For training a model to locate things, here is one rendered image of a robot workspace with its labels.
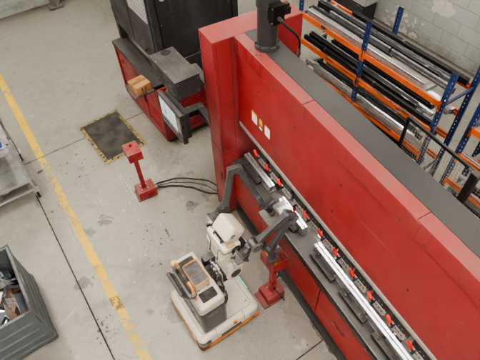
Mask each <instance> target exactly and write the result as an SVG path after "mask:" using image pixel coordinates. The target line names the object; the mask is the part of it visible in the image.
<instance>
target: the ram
mask: <svg viewBox="0 0 480 360"><path fill-rule="evenodd" d="M236 60H237V76H238V93H239V121H240V122H241V123H242V124H243V125H244V126H245V128H246V129H247V130H248V131H249V133H250V134H251V135H252V136H253V137H254V138H255V140H256V141H257V142H258V143H259V145H260V146H261V147H262V149H263V150H264V151H265V152H266V153H267V154H268V155H269V157H270V158H271V159H272V161H273V162H274V163H275V164H276V165H277V166H278V168H279V169H280V170H281V171H282V173H283V174H284V175H285V176H286V178H287V179H288V180H289V181H290V182H291V183H292V185H293V186H294V187H295V188H296V190H297V191H298V192H299V193H300V194H301V195H302V197H303V198H304V199H305V200H306V202H307V203H308V204H309V206H310V207H311V208H312V209H313V210H314V211H315V212H316V214H317V215H318V216H319V218H320V219H321V220H322V221H323V222H324V223H325V224H326V226H327V227H328V228H329V230H330V231H331V232H332V233H333V235H334V236H335V237H336V238H337V239H338V240H339V242H340V243H341V244H342V245H343V247H344V248H345V249H346V250H347V251H348V252H349V253H350V255H351V256H352V257H353V259H354V260H355V261H356V262H357V264H358V265H359V266H360V267H361V268H362V269H363V270H364V272H365V273H366V275H367V276H368V277H369V278H370V279H371V280H372V281H373V283H374V284H375V285H376V286H377V288H378V289H379V290H380V292H381V293H382V294H383V295H384V296H385V297H386V298H387V300H388V301H389V302H390V303H391V305H392V306H393V307H394V308H395V309H396V310H397V312H398V313H399V314H400V315H401V317H402V318H403V319H404V321H405V322H406V323H407V324H408V325H409V326H410V327H411V329H412V330H413V331H414V333H415V334H416V335H417V336H418V337H419V338H420V339H421V341H422V342H423V343H424V345H425V346H426V347H427V348H428V350H429V351H430V352H431V353H432V354H433V355H434V357H435V358H436V359H437V360H480V306H479V305H478V304H477V303H476V302H475V301H474V300H473V298H472V297H471V296H470V295H469V294H468V293H467V292H466V291H465V290H464V289H463V288H462V287H461V286H460V285H459V284H458V283H457V282H456V281H455V280H454V278H453V277H452V276H451V275H450V274H449V273H448V272H447V271H446V270H445V269H444V268H443V267H442V266H441V265H440V264H439V263H438V262H437V261H436V260H435V258H434V257H433V256H432V255H431V254H430V253H429V252H428V251H427V250H426V249H425V248H424V247H423V246H422V245H421V244H420V243H419V242H418V241H417V240H416V239H415V238H414V237H413V236H412V235H411V234H410V233H409V232H408V231H407V230H406V229H405V228H404V227H403V226H402V225H401V224H400V223H399V222H398V221H397V220H396V218H395V217H394V216H393V215H392V214H391V213H390V212H389V211H388V210H387V209H386V208H385V207H384V206H383V205H382V204H381V203H380V202H379V201H378V200H377V198H376V197H375V196H374V195H373V194H372V193H371V192H370V191H369V190H368V189H367V188H366V187H365V186H364V185H363V184H362V183H361V182H360V181H359V180H358V179H357V178H356V177H355V176H354V175H353V174H352V173H351V172H350V171H349V170H348V169H347V168H346V167H345V166H344V165H343V164H342V163H341V162H340V161H339V159H338V158H337V157H336V156H335V155H334V154H333V153H332V152H331V151H330V150H329V149H328V148H327V147H326V146H325V145H324V144H323V143H322V142H321V141H320V140H319V138H318V137H317V136H316V135H315V134H314V133H313V132H312V131H311V130H310V129H309V128H308V127H307V126H306V125H305V124H304V123H303V122H302V121H301V120H300V119H299V117H298V116H297V115H296V114H295V113H294V112H293V111H292V110H291V109H290V108H289V107H288V106H287V105H286V104H285V103H284V102H283V101H282V100H281V99H280V98H279V97H278V96H277V95H276V94H275V93H274V92H273V91H272V90H271V89H270V88H269V87H268V86H267V85H266V84H265V83H264V82H263V81H262V79H261V78H260V77H259V76H258V75H257V74H256V73H255V72H254V71H253V70H252V69H251V68H250V67H249V66H248V65H247V64H246V63H245V62H244V61H243V59H242V58H241V57H240V56H239V55H238V54H236ZM252 111H253V112H254V113H255V114H256V115H257V125H256V124H255V123H254V121H253V120H252ZM259 119H261V120H262V130H261V129H260V128H259V126H261V125H260V124H259ZM239 125H240V126H241V127H242V129H243V130H244V131H245V132H246V133H247V131H246V130H245V129H244V128H243V126H242V125H241V124H240V123H239ZM264 125H266V126H267V128H268V129H269V130H270V140H269V139H268V138H267V136H266V135H265V134H264ZM247 134H248V133H247ZM248 136H249V137H250V135H249V134H248ZM250 138H251V137H250ZM251 140H252V141H253V142H254V143H255V144H256V145H257V143H256V142H255V141H254V140H253V139H252V138H251ZM257 147H258V148H259V149H260V147H259V146H258V145H257ZM260 150H261V149H260ZM261 152H262V153H263V154H264V156H265V157H266V158H267V159H268V160H269V161H270V159H269V158H268V157H267V156H266V154H265V153H264V152H263V151H262V150H261ZM270 163H271V164H272V165H273V166H274V164H273V163H272V162H271V161H270ZM274 168H275V169H276V170H277V171H278V172H279V174H280V175H281V176H282V177H283V175H282V174H281V173H280V171H279V170H278V169H277V168H276V167H275V166H274ZM283 179H284V180H285V181H286V183H287V184H288V185H289V186H290V187H291V188H292V190H293V191H294V192H295V193H296V195H297V196H298V197H299V198H300V199H301V200H302V202H303V203H304V204H305V206H306V207H307V208H308V209H309V211H310V212H311V213H312V214H313V215H314V216H315V218H316V219H317V220H318V222H319V223H320V224H321V225H322V226H323V227H324V229H325V230H326V231H327V232H328V234H329V235H330V236H331V238H332V239H333V240H334V241H335V242H336V243H337V245H338V246H339V247H340V248H341V250H342V251H343V252H344V253H345V254H346V255H347V257H348V258H349V259H350V261H351V262H352V263H353V264H354V266H355V267H356V268H357V269H358V270H359V271H360V273H361V274H362V275H363V277H364V278H365V279H366V280H367V281H368V282H369V284H370V285H371V286H372V287H373V289H374V290H375V291H376V293H377V294H378V295H379V296H380V297H381V298H382V300H383V301H384V302H385V303H386V305H387V306H388V307H389V308H390V309H391V311H392V312H393V313H394V314H395V316H396V317H397V318H398V320H399V321H400V322H401V323H402V324H403V325H404V327H405V328H406V329H407V330H408V332H409V333H410V334H411V335H412V336H413V337H414V339H415V340H416V341H417V343H418V344H419V345H420V346H421V348H422V349H423V350H424V351H425V352H426V353H427V355H428V356H429V357H430V359H431V360H434V359H433V358H432V357H431V355H430V354H429V353H428V351H427V350H426V349H425V348H424V347H423V346H422V345H421V343H420V342H419V341H418V339H417V338H416V337H415V336H414V335H413V334H412V332H411V331H410V330H409V329H408V327H407V326H406V325H405V324H404V322H403V321H402V320H401V319H400V318H399V317H398V315H397V314H396V313H395V311H394V310H393V309H392V308H391V307H390V306H389V304H388V303H387V302H386V301H385V299H384V298H383V297H382V296H381V294H380V293H379V292H378V291H377V290H376V289H375V287H374V286H373V285H372V283H371V282H370V281H369V280H368V279H367V278H366V277H365V275H364V274H363V273H362V271H361V270H360V269H359V268H358V266H357V265H356V264H355V263H354V262H353V261H352V259H351V258H350V257H349V255H348V254H347V253H346V252H345V251H344V250H343V249H342V247H341V246H340V245H339V243H338V242H337V241H336V239H335V238H334V237H333V236H332V235H331V234H330V233H329V231H328V230H327V229H326V227H325V226H324V225H323V224H322V223H321V222H320V221H319V219H318V218H317V217H316V215H315V214H314V213H313V211H312V210H311V209H310V208H309V207H308V206H307V205H306V203H305V202H304V201H303V199H302V198H301V197H300V196H299V195H298V194H297V192H296V191H295V190H294V189H293V187H292V186H291V185H290V183H289V182H288V181H287V180H286V179H285V178H284V177H283Z"/></svg>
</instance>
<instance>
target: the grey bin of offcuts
mask: <svg viewBox="0 0 480 360"><path fill-rule="evenodd" d="M57 337H59V336H58V334H57V332H56V329H55V328H54V325H53V323H52V320H51V317H50V316H49V313H48V310H47V308H46V305H45V303H44V300H43V298H42V296H41V293H40V291H39V287H38V284H37V283H36V281H35V278H34V276H33V275H32V274H30V273H29V272H28V271H27V270H26V269H25V268H24V267H23V266H22V265H21V263H20V262H19V261H18V260H17V259H16V257H15V256H14V255H13V254H12V253H11V250H10V248H9V246H8V245H5V246H3V247H1V248H0V360H20V359H22V358H24V357H25V356H27V355H29V354H30V353H32V352H33V351H36V350H37V349H39V348H41V347H42V346H44V345H45V344H47V343H49V342H50V341H52V340H54V339H56V338H57Z"/></svg>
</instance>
